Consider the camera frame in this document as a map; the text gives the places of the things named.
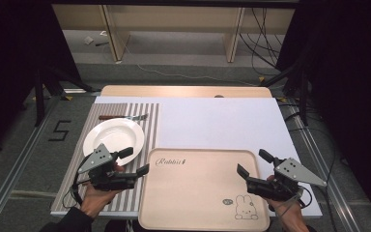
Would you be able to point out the light wooden desk frame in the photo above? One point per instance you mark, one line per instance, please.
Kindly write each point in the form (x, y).
(174, 19)

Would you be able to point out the black metal stand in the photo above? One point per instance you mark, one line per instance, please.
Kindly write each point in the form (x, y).
(39, 100)
(303, 96)

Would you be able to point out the white paper scrap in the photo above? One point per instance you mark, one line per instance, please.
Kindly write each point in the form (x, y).
(88, 40)

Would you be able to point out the white round plate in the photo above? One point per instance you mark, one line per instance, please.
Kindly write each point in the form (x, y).
(116, 135)

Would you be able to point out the aluminium floor rail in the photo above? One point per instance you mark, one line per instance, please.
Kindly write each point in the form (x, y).
(16, 164)
(328, 180)

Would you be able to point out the black curtain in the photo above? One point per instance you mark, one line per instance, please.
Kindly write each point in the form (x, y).
(351, 80)
(13, 64)

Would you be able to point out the light wooden table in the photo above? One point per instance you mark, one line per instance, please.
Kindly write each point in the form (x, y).
(174, 91)

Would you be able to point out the grey striped placemat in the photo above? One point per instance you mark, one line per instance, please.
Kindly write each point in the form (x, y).
(77, 154)

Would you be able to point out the yellow tape marker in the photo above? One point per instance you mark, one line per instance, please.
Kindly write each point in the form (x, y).
(281, 99)
(262, 78)
(68, 97)

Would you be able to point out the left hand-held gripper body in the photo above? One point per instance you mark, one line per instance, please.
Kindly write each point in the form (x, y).
(98, 159)

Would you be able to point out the person's left hand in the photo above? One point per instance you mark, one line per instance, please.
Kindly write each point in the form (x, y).
(96, 199)

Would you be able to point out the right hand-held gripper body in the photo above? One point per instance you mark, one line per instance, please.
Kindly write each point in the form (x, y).
(294, 172)

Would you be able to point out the beige tray with rabbit drawing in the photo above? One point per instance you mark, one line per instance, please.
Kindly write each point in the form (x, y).
(199, 190)

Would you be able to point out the person's right hand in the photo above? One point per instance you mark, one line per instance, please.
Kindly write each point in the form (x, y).
(291, 214)

